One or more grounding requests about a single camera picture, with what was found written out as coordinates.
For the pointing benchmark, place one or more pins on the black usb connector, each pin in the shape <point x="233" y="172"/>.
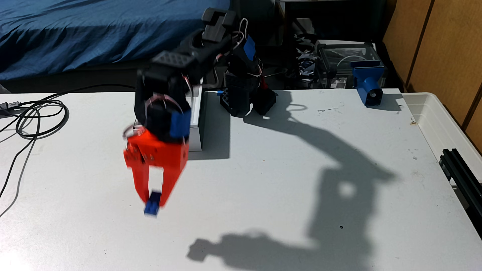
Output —
<point x="9" y="105"/>

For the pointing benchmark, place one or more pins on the blue bed sheet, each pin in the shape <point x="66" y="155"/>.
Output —
<point x="75" y="30"/>

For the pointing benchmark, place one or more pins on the blue toy brick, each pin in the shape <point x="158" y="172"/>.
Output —
<point x="152" y="206"/>

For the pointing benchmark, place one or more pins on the clear plastic enclosure box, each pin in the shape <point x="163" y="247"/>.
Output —
<point x="346" y="52"/>

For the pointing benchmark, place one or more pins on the white plastic bin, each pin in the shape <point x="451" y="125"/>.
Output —
<point x="433" y="120"/>

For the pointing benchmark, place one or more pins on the wooden cabinet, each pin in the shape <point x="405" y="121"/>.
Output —
<point x="444" y="49"/>

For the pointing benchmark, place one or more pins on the blue printed clamp mount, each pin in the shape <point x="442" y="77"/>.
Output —
<point x="367" y="84"/>

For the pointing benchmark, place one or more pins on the black aluminium extrusion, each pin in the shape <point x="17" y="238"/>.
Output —
<point x="461" y="177"/>

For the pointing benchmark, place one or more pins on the white cardboard box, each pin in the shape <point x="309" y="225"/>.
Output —
<point x="195" y="135"/>

